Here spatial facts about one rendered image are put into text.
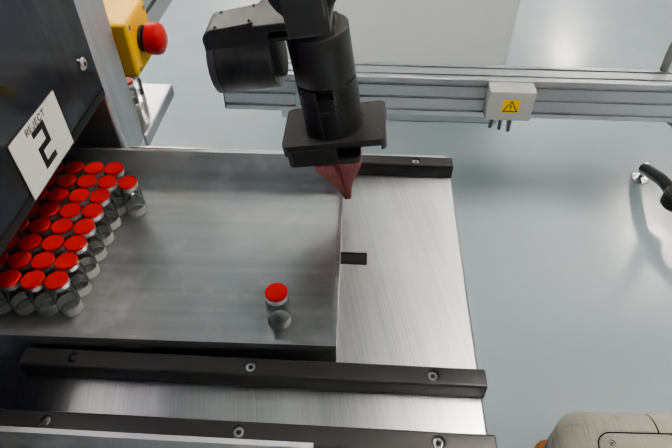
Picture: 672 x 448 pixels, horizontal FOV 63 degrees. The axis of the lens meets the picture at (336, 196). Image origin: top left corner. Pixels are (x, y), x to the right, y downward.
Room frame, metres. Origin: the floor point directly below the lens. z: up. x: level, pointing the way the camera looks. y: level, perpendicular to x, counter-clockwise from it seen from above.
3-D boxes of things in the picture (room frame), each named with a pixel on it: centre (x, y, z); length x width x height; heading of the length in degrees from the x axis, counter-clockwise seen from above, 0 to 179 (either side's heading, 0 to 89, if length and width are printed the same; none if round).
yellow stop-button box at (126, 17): (0.65, 0.28, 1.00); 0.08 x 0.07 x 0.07; 87
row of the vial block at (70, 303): (0.39, 0.25, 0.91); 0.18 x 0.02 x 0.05; 178
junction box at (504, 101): (1.25, -0.46, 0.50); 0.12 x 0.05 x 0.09; 87
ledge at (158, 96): (0.67, 0.32, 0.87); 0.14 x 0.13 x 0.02; 87
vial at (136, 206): (0.45, 0.23, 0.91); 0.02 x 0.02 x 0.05
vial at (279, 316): (0.30, 0.05, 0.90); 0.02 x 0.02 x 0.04
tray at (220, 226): (0.39, 0.16, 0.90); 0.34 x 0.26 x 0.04; 88
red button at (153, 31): (0.65, 0.23, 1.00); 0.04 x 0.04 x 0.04; 87
